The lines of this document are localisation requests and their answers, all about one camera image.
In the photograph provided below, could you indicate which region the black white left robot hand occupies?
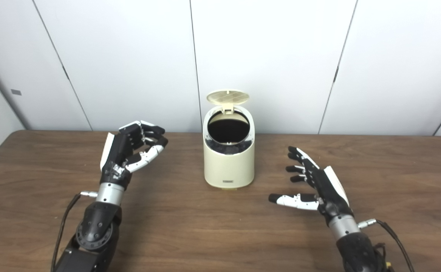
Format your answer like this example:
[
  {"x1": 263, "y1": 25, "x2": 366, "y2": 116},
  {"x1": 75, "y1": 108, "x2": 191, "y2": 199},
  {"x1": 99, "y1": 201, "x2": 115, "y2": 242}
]
[{"x1": 99, "y1": 120, "x2": 169, "y2": 187}]

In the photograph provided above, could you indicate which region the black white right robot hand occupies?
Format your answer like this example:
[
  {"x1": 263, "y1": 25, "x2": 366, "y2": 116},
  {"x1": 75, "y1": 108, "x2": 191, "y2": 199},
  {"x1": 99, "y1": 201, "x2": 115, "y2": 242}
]
[{"x1": 268, "y1": 146, "x2": 355, "y2": 227}]

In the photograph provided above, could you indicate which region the cream-colored bin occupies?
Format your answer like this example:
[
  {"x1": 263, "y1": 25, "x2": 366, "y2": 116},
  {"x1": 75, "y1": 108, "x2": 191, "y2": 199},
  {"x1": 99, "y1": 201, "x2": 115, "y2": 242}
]
[{"x1": 203, "y1": 106, "x2": 255, "y2": 189}]

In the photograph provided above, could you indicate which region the cream round bin lid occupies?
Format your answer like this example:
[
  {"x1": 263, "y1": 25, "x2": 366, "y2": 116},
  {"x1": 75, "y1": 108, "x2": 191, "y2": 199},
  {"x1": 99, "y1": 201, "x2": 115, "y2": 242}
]
[{"x1": 206, "y1": 89, "x2": 250, "y2": 114}]

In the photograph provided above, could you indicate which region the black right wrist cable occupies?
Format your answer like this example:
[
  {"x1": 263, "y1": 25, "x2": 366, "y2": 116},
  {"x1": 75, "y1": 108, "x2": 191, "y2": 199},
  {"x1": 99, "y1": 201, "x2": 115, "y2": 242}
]
[{"x1": 357, "y1": 218, "x2": 415, "y2": 272}]

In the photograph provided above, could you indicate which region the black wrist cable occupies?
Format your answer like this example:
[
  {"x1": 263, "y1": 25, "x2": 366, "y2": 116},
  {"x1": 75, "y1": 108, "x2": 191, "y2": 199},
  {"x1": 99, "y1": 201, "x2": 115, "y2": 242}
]
[
  {"x1": 50, "y1": 191, "x2": 98, "y2": 272},
  {"x1": 357, "y1": 218, "x2": 415, "y2": 272}
]

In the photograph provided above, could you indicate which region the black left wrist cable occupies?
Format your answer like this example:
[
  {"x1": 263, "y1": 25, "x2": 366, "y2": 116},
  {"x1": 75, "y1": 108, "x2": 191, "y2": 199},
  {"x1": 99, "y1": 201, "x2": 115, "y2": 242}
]
[{"x1": 50, "y1": 191, "x2": 98, "y2": 272}]

